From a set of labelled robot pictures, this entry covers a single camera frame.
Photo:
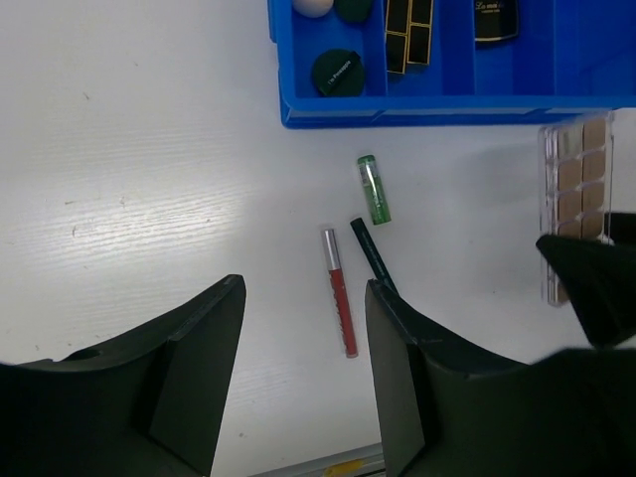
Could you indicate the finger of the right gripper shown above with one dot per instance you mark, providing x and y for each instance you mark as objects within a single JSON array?
[{"x": 599, "y": 279}]

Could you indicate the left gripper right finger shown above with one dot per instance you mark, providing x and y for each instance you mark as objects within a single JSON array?
[{"x": 399, "y": 338}]

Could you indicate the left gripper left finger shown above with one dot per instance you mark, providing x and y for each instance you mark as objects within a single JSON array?
[{"x": 147, "y": 402}]

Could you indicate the red lip gloss tube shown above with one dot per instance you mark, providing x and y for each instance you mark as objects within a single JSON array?
[{"x": 337, "y": 281}]

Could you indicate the clear eyeshadow palette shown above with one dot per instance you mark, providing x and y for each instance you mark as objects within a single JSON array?
[{"x": 575, "y": 177}]

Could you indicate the dark green gold pencil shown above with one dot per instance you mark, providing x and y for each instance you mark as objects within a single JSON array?
[{"x": 372, "y": 255}]

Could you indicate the green lip balm tube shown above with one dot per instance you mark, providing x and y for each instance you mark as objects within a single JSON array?
[{"x": 374, "y": 190}]

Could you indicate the black compact case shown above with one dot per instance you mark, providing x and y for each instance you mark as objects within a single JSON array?
[{"x": 496, "y": 20}]

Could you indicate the dark green powder puff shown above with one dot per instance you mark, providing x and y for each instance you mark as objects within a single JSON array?
[{"x": 338, "y": 72}]

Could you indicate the black gold lipstick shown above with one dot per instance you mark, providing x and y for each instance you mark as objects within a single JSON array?
[
  {"x": 396, "y": 34},
  {"x": 419, "y": 26}
]

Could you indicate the beige makeup sponge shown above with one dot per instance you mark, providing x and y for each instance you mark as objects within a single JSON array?
[{"x": 312, "y": 9}]

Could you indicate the blue plastic organizer bin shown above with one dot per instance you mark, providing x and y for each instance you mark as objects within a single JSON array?
[{"x": 569, "y": 58}]

